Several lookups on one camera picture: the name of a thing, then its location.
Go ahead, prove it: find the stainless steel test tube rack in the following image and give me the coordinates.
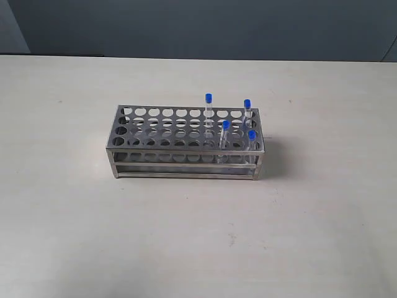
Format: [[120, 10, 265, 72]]
[[106, 105, 265, 180]]

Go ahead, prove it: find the blue capped tube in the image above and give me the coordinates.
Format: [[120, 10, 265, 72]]
[[247, 130, 257, 165], [203, 93, 213, 138], [218, 120, 230, 163], [243, 99, 252, 130]]

